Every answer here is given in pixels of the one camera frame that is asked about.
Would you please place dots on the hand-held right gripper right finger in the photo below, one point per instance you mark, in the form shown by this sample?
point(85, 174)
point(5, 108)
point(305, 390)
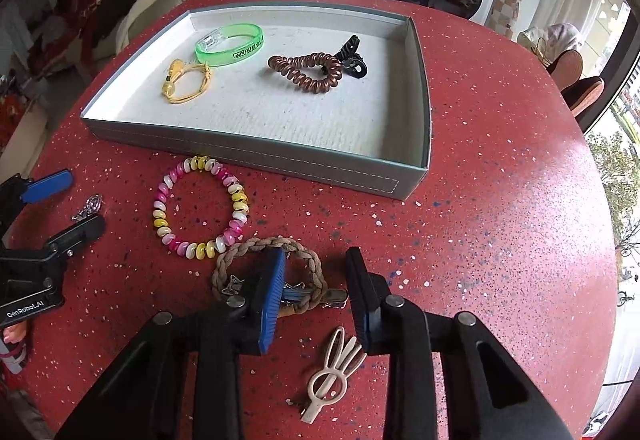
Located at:
point(362, 322)

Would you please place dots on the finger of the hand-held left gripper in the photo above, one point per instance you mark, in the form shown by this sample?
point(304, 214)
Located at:
point(80, 232)
point(47, 185)

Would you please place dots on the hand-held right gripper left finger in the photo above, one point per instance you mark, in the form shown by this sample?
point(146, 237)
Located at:
point(270, 302)

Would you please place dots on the silver metal hair clip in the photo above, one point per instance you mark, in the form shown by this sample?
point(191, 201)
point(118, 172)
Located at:
point(332, 295)

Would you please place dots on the beige rabbit hair clip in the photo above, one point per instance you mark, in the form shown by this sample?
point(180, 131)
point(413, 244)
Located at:
point(311, 412)

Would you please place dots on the grey jewelry tray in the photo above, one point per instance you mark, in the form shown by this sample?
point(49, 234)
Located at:
point(300, 120)

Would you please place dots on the person's left hand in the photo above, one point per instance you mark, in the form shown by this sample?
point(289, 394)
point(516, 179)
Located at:
point(12, 335)

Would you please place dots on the black claw hair clip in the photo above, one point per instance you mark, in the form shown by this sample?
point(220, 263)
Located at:
point(347, 49)

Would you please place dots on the brown round-back chair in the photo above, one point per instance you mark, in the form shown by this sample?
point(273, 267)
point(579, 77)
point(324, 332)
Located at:
point(567, 68)
point(585, 95)

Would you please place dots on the white cloth bag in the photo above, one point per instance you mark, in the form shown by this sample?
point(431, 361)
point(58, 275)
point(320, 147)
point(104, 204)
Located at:
point(565, 36)

